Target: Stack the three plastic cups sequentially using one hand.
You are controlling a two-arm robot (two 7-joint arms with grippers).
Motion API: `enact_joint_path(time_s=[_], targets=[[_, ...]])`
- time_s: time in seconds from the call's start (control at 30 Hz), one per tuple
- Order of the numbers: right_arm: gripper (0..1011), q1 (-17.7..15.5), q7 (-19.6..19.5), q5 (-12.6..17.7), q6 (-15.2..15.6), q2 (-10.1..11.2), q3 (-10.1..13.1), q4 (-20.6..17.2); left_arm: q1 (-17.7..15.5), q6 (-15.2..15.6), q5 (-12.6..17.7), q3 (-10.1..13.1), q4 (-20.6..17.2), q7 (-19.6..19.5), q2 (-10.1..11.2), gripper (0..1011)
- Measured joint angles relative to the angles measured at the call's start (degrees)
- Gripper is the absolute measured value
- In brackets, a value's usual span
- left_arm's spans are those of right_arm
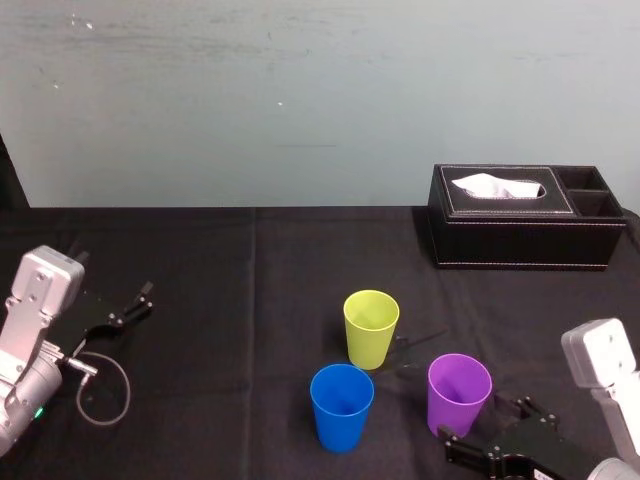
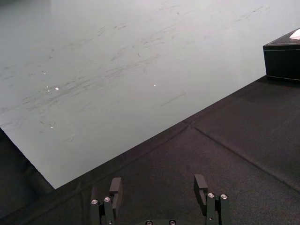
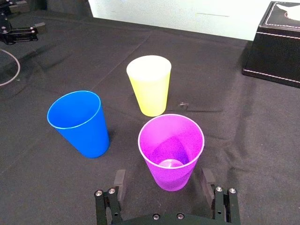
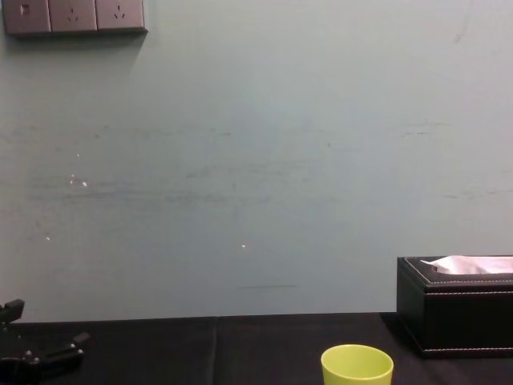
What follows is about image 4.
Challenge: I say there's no grey wall socket panel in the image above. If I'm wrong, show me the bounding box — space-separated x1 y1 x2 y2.
2 0 149 38

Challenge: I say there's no black leather tissue box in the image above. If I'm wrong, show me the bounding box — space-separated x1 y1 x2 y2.
396 254 513 360

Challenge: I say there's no white paper tissue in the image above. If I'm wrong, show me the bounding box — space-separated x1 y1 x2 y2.
419 255 513 276

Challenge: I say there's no lime green plastic cup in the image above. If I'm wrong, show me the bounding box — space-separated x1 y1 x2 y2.
320 343 394 385

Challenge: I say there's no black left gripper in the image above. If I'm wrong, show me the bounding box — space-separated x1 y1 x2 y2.
0 298 91 385

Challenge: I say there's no black table cloth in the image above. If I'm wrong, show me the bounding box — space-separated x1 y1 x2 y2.
0 311 513 385

